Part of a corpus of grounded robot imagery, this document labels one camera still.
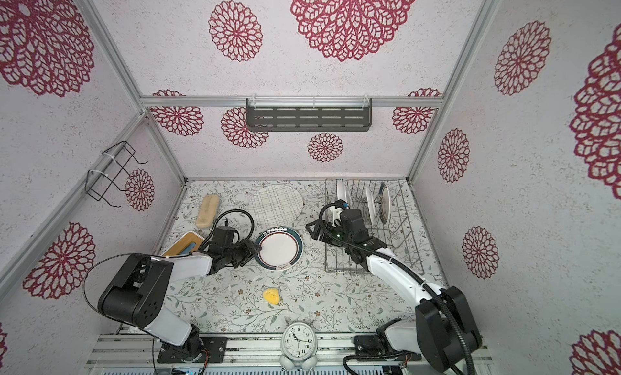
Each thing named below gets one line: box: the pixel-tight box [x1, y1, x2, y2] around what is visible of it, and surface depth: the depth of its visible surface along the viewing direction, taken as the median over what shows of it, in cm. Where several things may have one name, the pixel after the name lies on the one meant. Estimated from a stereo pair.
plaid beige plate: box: [248, 184, 305, 228], surface depth 112 cm
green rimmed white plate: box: [254, 226, 305, 272], surface depth 99 cm
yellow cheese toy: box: [262, 287, 281, 305], surface depth 85 cm
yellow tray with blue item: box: [160, 230, 206, 258], surface depth 94 cm
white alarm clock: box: [279, 321, 319, 371], surface depth 73 cm
